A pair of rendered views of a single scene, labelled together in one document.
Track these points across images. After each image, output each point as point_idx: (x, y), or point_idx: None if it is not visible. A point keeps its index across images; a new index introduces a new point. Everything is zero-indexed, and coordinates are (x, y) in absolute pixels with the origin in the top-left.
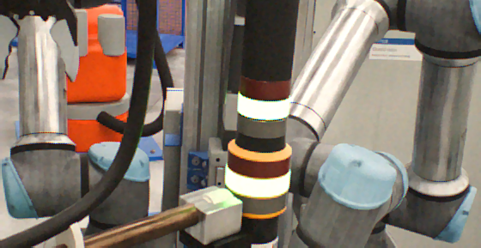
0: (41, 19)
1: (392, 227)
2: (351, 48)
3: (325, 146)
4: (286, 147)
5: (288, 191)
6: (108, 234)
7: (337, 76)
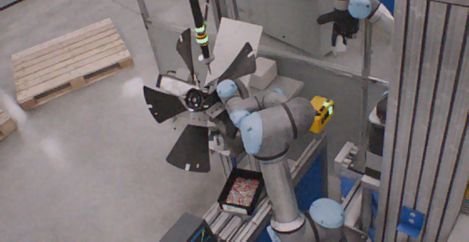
0: None
1: None
2: (277, 102)
3: (252, 99)
4: (197, 35)
5: (198, 42)
6: (203, 26)
7: (271, 101)
